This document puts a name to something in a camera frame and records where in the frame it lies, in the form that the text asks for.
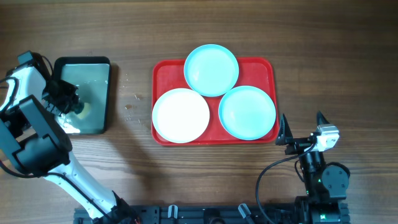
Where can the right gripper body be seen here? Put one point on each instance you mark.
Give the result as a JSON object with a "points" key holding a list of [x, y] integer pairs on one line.
{"points": [[298, 146]]}

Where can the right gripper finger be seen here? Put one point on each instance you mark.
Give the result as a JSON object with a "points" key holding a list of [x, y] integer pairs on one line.
{"points": [[321, 120], [284, 136]]}

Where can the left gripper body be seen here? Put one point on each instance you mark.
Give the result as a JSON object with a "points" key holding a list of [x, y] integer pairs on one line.
{"points": [[64, 101]]}

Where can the green yellow sponge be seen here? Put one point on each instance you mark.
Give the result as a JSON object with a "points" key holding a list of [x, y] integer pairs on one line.
{"points": [[82, 110]]}

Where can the teal plate top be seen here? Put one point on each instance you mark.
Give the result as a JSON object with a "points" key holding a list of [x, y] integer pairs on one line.
{"points": [[211, 70]]}

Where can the teal plate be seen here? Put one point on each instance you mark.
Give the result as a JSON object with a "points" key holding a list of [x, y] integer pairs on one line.
{"points": [[247, 113], [211, 70]]}

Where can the white round plate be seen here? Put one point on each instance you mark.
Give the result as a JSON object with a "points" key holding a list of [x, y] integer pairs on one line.
{"points": [[180, 115]]}

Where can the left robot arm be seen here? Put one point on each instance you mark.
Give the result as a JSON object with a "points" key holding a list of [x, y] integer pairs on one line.
{"points": [[38, 147]]}

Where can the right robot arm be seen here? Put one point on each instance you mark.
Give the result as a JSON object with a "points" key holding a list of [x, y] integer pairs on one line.
{"points": [[325, 183]]}

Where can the red plastic tray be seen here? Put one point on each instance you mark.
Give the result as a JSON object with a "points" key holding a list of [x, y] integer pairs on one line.
{"points": [[253, 71]]}

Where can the black water basin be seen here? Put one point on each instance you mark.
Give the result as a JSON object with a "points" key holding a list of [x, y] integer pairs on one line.
{"points": [[92, 77]]}

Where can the teal plate right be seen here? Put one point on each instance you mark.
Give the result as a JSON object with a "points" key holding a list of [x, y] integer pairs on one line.
{"points": [[247, 113]]}

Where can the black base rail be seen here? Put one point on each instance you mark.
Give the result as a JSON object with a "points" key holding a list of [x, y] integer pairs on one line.
{"points": [[276, 212]]}

